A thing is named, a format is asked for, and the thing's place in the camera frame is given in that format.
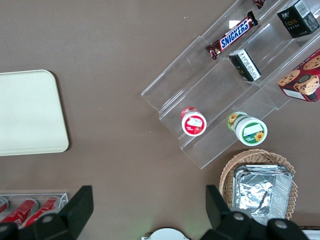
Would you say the clear acrylic bottle rack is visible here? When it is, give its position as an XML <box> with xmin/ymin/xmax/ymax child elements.
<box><xmin>0</xmin><ymin>191</ymin><xmax>69</xmax><ymax>228</ymax></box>

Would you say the stacked aluminium foil tray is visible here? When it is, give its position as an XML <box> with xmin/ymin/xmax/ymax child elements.
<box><xmin>234</xmin><ymin>163</ymin><xmax>289</xmax><ymax>176</ymax></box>

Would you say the light wicker basket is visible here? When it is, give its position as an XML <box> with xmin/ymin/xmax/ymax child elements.
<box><xmin>218</xmin><ymin>149</ymin><xmax>299</xmax><ymax>222</ymax></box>

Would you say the red chocolate chip cookie box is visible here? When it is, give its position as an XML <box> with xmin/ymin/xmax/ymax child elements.
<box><xmin>277</xmin><ymin>48</ymin><xmax>320</xmax><ymax>103</ymax></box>

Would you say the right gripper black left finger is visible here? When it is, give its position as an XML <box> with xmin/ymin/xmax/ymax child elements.
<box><xmin>29</xmin><ymin>185</ymin><xmax>94</xmax><ymax>240</ymax></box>

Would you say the black box with Face print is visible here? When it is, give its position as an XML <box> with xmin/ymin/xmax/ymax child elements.
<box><xmin>276</xmin><ymin>0</ymin><xmax>320</xmax><ymax>39</ymax></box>

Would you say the clear acrylic stepped display shelf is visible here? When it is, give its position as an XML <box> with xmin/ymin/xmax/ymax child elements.
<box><xmin>140</xmin><ymin>0</ymin><xmax>320</xmax><ymax>170</ymax></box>

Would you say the cream rectangular plastic tray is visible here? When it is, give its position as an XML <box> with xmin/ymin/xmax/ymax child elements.
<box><xmin>0</xmin><ymin>69</ymin><xmax>70</xmax><ymax>157</ymax></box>

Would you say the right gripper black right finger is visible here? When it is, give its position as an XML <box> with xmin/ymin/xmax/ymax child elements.
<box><xmin>201</xmin><ymin>185</ymin><xmax>256</xmax><ymax>240</ymax></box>

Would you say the white snack bin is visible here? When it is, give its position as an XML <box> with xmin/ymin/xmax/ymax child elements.
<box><xmin>298</xmin><ymin>226</ymin><xmax>320</xmax><ymax>240</ymax></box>

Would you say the green sunflower lidded cup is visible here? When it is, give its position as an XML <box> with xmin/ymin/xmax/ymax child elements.
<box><xmin>226</xmin><ymin>111</ymin><xmax>268</xmax><ymax>147</ymax></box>

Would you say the red lidded yogurt cup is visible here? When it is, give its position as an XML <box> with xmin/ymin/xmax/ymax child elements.
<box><xmin>180</xmin><ymin>106</ymin><xmax>208</xmax><ymax>137</ymax></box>

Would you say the small black white-sided box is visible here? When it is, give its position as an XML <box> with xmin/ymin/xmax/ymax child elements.
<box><xmin>228</xmin><ymin>48</ymin><xmax>262</xmax><ymax>83</ymax></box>

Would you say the Snickers chocolate bar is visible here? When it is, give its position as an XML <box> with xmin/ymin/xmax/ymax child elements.
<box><xmin>205</xmin><ymin>10</ymin><xmax>259</xmax><ymax>61</ymax></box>
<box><xmin>252</xmin><ymin>0</ymin><xmax>268</xmax><ymax>10</ymax></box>

